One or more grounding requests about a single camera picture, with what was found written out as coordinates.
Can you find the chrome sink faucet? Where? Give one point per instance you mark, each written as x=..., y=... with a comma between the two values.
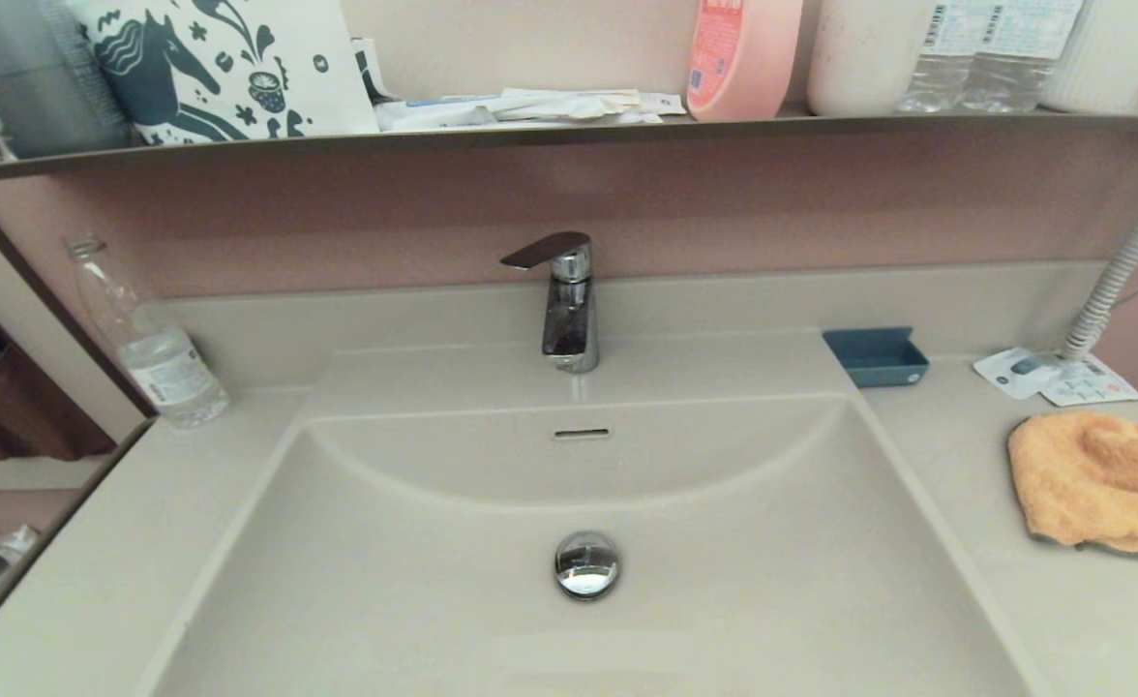
x=569, y=329

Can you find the orange microfiber cloth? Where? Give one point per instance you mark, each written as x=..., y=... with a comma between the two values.
x=1092, y=474

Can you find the beige sink basin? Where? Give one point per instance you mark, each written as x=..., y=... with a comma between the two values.
x=385, y=581

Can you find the chrome drain stopper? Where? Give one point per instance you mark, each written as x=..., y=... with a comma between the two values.
x=586, y=566

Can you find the pile of white sachets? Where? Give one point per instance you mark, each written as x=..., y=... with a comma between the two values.
x=530, y=106

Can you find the blue soap dish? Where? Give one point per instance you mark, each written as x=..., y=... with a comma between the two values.
x=879, y=363

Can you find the pink lotion bottle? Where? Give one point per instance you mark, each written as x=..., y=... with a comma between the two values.
x=753, y=58

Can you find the white bag with horse print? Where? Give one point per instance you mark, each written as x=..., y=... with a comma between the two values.
x=317, y=97

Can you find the clear bottle without cap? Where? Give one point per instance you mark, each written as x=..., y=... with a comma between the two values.
x=167, y=373

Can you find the white ceramic container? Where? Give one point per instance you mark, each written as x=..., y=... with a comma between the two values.
x=859, y=58

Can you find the white card with grey print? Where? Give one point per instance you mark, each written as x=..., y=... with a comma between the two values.
x=1004, y=373

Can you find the clear labelled water bottle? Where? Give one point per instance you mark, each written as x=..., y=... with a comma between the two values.
x=937, y=68
x=1024, y=68

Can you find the white paper leaflet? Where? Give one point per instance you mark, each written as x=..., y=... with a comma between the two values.
x=1101, y=387

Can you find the brown hanging towel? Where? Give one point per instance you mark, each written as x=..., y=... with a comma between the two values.
x=8, y=407

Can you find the grey container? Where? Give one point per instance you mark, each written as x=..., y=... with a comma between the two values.
x=37, y=87

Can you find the white ribbed mug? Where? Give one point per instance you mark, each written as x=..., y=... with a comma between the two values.
x=1121, y=58

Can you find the brown wall shelf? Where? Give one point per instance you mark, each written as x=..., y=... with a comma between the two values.
x=530, y=136

